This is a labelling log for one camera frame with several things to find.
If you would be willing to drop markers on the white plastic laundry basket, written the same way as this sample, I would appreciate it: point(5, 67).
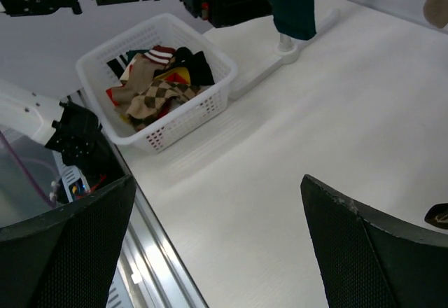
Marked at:
point(176, 120)

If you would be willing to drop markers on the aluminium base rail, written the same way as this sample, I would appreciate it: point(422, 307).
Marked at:
point(150, 266)

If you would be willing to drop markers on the red sock in basket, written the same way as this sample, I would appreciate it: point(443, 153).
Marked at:
point(109, 93)

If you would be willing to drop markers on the teal reindeer sock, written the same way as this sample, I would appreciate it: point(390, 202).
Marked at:
point(294, 18)

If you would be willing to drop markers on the dark yellow argyle sock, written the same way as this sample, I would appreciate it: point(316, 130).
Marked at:
point(437, 216)

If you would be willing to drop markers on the black sock in basket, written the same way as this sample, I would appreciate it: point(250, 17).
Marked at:
point(197, 66)

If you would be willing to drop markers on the silver clothes rack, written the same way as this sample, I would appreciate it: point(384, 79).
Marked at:
point(286, 51)

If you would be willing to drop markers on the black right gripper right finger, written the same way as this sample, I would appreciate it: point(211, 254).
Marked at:
point(368, 258)

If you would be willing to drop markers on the beige brown argyle sock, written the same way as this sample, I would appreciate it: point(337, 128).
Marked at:
point(145, 107)

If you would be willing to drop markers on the tan sock with maroon stripes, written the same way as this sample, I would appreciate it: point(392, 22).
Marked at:
point(140, 71)

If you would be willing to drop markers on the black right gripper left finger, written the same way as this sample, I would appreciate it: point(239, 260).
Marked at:
point(67, 257)

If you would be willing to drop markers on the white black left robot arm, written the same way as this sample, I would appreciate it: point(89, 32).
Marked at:
point(65, 127)

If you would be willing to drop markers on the black white striped sock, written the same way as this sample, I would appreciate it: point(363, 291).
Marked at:
point(118, 65)

